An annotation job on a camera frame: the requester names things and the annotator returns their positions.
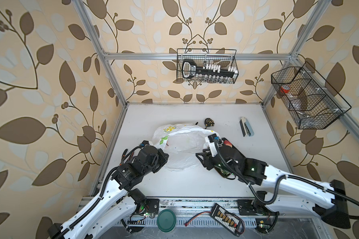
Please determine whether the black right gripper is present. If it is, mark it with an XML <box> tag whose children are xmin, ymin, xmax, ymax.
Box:
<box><xmin>196</xmin><ymin>148</ymin><xmax>239</xmax><ymax>177</ymax></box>

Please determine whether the red fake fruit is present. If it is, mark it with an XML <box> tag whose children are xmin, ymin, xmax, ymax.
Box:
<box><xmin>224</xmin><ymin>140</ymin><xmax>232</xmax><ymax>147</ymax></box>

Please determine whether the translucent white plastic bag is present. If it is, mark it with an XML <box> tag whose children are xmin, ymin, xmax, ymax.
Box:
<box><xmin>149</xmin><ymin>123</ymin><xmax>217</xmax><ymax>171</ymax></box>

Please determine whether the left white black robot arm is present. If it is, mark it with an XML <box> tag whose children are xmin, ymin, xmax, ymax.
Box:
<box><xmin>47</xmin><ymin>144</ymin><xmax>169</xmax><ymax>239</ymax></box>

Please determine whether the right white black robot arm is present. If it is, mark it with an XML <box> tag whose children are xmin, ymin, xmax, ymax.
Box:
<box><xmin>195</xmin><ymin>144</ymin><xmax>359</xmax><ymax>229</ymax></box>

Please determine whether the grey blue stapler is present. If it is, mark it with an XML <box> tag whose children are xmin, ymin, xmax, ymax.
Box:
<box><xmin>239</xmin><ymin>117</ymin><xmax>254</xmax><ymax>137</ymax></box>

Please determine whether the green round lid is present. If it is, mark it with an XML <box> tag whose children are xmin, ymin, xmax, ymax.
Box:
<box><xmin>157</xmin><ymin>209</ymin><xmax>177</xmax><ymax>233</ymax></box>

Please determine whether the black charger board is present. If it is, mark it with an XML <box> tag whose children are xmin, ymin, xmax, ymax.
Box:
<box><xmin>210</xmin><ymin>203</ymin><xmax>245</xmax><ymax>237</ymax></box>

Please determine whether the black socket set holder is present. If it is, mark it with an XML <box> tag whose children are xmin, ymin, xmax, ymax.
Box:
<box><xmin>180</xmin><ymin>59</ymin><xmax>238</xmax><ymax>81</ymax></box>

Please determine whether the clear bottle red cap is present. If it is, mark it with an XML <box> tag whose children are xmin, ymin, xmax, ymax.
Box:
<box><xmin>280</xmin><ymin>85</ymin><xmax>303</xmax><ymax>115</ymax></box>

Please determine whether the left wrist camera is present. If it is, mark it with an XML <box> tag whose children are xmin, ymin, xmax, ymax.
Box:
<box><xmin>139</xmin><ymin>140</ymin><xmax>151</xmax><ymax>149</ymax></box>

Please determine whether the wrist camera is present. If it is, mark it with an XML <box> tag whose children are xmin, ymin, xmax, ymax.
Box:
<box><xmin>139</xmin><ymin>140</ymin><xmax>151</xmax><ymax>149</ymax></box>
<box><xmin>204</xmin><ymin>133</ymin><xmax>223</xmax><ymax>157</ymax></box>

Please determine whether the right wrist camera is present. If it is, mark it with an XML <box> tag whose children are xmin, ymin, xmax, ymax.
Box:
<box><xmin>204</xmin><ymin>133</ymin><xmax>223</xmax><ymax>157</ymax></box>

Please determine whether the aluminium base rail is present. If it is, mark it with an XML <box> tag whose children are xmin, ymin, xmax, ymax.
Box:
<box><xmin>121</xmin><ymin>197</ymin><xmax>275</xmax><ymax>229</ymax></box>

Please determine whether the red black cable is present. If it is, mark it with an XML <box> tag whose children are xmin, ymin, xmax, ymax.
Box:
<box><xmin>184</xmin><ymin>211</ymin><xmax>212</xmax><ymax>227</ymax></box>

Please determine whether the black wire basket back wall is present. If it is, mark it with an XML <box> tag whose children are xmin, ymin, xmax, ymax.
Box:
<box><xmin>177</xmin><ymin>48</ymin><xmax>239</xmax><ymax>84</ymax></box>

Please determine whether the black wire basket wall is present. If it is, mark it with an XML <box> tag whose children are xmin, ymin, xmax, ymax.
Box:
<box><xmin>177</xmin><ymin>48</ymin><xmax>239</xmax><ymax>84</ymax></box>
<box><xmin>271</xmin><ymin>62</ymin><xmax>352</xmax><ymax>129</ymax></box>

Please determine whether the black wire basket right wall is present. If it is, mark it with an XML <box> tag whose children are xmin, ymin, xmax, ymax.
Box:
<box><xmin>271</xmin><ymin>62</ymin><xmax>352</xmax><ymax>129</ymax></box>

